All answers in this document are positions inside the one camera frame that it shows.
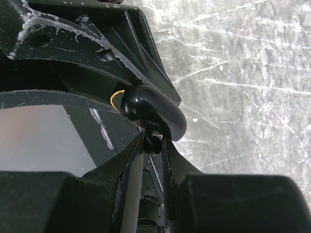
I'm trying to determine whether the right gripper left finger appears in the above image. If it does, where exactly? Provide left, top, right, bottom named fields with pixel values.
left=0, top=135, right=144, bottom=233

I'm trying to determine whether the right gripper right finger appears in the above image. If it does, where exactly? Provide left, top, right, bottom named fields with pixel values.
left=162, top=139, right=311, bottom=233

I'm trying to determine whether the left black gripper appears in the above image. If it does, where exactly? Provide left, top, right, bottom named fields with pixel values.
left=0, top=0, right=181, bottom=105

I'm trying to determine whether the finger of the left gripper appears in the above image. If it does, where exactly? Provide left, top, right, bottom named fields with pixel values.
left=0, top=90, right=117, bottom=114

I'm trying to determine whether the black earbud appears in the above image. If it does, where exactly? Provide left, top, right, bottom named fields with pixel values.
left=143, top=121, right=162, bottom=155

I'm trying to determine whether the black earbud charging case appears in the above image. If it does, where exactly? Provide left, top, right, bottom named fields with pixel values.
left=110, top=84, right=187, bottom=141

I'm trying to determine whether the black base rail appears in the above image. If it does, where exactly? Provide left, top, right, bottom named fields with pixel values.
left=65, top=106, right=165, bottom=233

